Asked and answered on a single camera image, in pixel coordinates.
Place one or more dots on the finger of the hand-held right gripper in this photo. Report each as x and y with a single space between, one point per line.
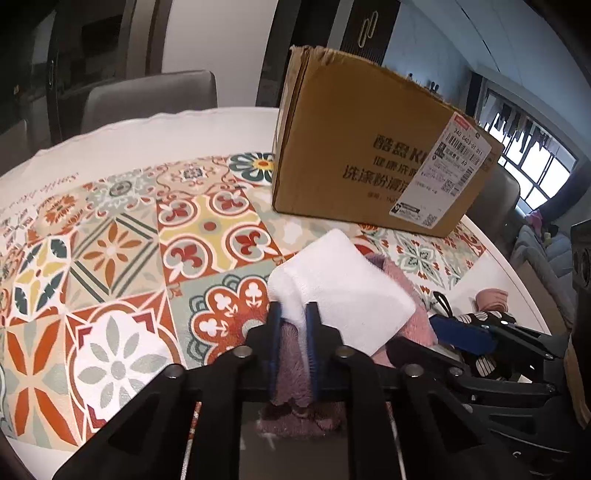
485 381
461 333

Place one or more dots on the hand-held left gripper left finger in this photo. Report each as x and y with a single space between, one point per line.
275 327

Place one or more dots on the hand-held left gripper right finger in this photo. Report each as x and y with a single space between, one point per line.
314 337

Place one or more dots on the mauve fluffy cloth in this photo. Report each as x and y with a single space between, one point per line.
291 369

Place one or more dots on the light pink fluffy towel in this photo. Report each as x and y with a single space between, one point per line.
411 309

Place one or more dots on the white square cloth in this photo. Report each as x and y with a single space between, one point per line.
341 286

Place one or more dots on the brown cardboard box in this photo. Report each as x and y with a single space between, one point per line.
351 147

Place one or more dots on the light grey sofa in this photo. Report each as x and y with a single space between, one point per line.
540 267

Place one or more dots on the small pink cloth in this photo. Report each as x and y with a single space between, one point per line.
491 300

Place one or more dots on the grey dining chair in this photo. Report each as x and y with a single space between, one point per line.
147 101
496 198

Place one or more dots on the large window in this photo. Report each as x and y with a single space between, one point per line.
540 157

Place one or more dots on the hanging laundry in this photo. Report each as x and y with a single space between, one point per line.
517 124

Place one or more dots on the colourful tile-patterned table mat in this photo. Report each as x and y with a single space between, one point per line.
115 277

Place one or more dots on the dark sliding glass door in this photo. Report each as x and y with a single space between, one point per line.
92 46

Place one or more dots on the dark wooden wall panel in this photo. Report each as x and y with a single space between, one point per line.
388 27

